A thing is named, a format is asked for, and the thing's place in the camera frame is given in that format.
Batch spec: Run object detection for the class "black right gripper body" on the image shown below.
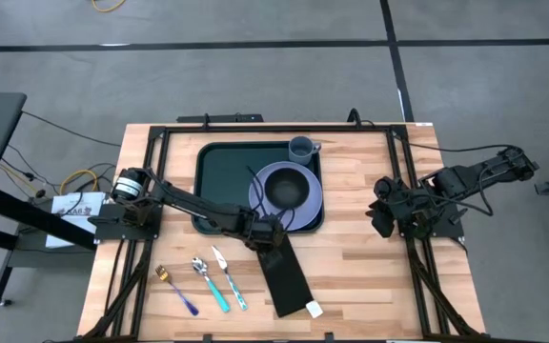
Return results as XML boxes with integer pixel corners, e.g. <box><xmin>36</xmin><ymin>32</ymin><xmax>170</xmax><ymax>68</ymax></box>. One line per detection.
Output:
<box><xmin>367</xmin><ymin>176</ymin><xmax>402</xmax><ymax>213</ymax></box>

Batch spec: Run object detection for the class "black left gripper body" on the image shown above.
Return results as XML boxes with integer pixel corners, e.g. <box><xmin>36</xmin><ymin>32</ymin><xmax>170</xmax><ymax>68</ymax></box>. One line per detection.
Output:
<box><xmin>244</xmin><ymin>214</ymin><xmax>288</xmax><ymax>252</ymax></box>

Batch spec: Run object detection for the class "black napkin with white tag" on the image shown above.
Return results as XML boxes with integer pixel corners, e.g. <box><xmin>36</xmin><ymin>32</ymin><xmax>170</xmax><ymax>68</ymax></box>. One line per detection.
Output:
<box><xmin>256</xmin><ymin>232</ymin><xmax>324</xmax><ymax>319</ymax></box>

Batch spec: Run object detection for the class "knife with patterned teal handle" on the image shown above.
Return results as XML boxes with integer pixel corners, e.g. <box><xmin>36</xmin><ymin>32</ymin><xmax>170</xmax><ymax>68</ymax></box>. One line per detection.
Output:
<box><xmin>211</xmin><ymin>245</ymin><xmax>249</xmax><ymax>312</ymax></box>

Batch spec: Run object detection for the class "lavender round plate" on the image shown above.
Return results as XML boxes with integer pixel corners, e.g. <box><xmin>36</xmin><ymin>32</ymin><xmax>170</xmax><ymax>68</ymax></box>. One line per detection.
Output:
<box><xmin>248</xmin><ymin>160</ymin><xmax>324</xmax><ymax>232</ymax></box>

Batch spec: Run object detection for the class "black bowl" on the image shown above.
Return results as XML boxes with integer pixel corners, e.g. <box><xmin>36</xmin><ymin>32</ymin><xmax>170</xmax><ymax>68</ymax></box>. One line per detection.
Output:
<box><xmin>263</xmin><ymin>167</ymin><xmax>311</xmax><ymax>211</ymax></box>

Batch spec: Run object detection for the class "spoon with teal handle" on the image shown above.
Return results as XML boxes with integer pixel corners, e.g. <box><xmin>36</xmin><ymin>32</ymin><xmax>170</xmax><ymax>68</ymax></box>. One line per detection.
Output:
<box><xmin>191</xmin><ymin>257</ymin><xmax>232</xmax><ymax>314</ymax></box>

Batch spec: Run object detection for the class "blue-grey mug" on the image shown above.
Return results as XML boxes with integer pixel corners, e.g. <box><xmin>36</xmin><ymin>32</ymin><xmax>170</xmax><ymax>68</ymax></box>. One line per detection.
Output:
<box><xmin>287</xmin><ymin>135</ymin><xmax>323</xmax><ymax>167</ymax></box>

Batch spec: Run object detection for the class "gold fork with purple handle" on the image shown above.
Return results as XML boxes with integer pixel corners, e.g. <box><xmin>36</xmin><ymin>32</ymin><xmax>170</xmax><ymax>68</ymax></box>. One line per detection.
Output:
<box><xmin>154</xmin><ymin>264</ymin><xmax>200</xmax><ymax>317</ymax></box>

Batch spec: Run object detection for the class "dark green plastic tray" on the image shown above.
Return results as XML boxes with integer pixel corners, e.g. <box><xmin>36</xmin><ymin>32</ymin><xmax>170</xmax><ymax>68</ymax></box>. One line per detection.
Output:
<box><xmin>192</xmin><ymin>140</ymin><xmax>325</xmax><ymax>235</ymax></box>

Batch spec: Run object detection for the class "black power strip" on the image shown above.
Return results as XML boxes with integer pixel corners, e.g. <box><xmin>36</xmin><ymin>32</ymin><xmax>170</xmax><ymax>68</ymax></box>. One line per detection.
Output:
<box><xmin>176</xmin><ymin>112</ymin><xmax>265</xmax><ymax>124</ymax></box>

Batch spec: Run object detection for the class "white printed paper sheet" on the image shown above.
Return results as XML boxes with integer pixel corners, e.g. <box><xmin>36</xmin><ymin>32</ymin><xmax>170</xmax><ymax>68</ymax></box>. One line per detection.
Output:
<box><xmin>45</xmin><ymin>191</ymin><xmax>108</xmax><ymax>250</ymax></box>

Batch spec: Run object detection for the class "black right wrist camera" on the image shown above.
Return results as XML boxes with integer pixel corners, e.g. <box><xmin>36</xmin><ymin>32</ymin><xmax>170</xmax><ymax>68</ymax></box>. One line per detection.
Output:
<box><xmin>371</xmin><ymin>209</ymin><xmax>397</xmax><ymax>238</ymax></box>

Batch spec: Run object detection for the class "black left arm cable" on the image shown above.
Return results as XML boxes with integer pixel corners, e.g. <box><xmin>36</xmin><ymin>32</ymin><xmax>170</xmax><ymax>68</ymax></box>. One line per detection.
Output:
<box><xmin>245</xmin><ymin>165</ymin><xmax>299</xmax><ymax>231</ymax></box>

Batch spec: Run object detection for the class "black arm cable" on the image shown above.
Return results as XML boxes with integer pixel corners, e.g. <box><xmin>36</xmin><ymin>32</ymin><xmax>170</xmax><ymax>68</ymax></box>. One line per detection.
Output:
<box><xmin>245</xmin><ymin>165</ymin><xmax>299</xmax><ymax>231</ymax></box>
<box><xmin>400</xmin><ymin>135</ymin><xmax>526</xmax><ymax>216</ymax></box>

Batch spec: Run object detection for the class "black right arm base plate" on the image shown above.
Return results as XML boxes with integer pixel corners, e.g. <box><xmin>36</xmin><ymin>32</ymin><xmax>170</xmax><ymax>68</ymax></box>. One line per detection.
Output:
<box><xmin>396</xmin><ymin>199</ymin><xmax>466</xmax><ymax>240</ymax></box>

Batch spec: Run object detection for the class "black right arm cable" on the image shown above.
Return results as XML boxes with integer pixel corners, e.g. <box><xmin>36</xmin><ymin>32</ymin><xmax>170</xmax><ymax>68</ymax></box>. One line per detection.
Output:
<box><xmin>400</xmin><ymin>135</ymin><xmax>526</xmax><ymax>216</ymax></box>

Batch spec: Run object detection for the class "black metal table frame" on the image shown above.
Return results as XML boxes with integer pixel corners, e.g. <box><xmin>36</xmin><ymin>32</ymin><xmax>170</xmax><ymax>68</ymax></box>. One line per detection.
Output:
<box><xmin>78</xmin><ymin>122</ymin><xmax>483</xmax><ymax>343</ymax></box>

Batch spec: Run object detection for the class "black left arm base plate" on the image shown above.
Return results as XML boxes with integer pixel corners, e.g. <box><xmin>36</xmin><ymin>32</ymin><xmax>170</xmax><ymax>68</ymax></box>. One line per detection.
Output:
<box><xmin>88</xmin><ymin>202</ymin><xmax>164</xmax><ymax>242</ymax></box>

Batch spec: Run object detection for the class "yellow cable beside desk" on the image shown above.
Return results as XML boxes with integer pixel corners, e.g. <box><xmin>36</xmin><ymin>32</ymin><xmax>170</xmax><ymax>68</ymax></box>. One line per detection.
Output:
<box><xmin>0</xmin><ymin>161</ymin><xmax>100</xmax><ymax>192</ymax></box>

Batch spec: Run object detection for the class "thin black floor cable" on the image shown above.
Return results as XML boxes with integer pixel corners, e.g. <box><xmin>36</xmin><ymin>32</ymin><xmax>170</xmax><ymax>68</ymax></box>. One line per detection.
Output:
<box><xmin>20</xmin><ymin>111</ymin><xmax>122</xmax><ymax>148</ymax></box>

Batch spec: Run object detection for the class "yellow floor cable loop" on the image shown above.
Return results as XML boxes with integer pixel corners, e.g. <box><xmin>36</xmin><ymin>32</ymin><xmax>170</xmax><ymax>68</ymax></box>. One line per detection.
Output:
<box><xmin>91</xmin><ymin>0</ymin><xmax>127</xmax><ymax>13</ymax></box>

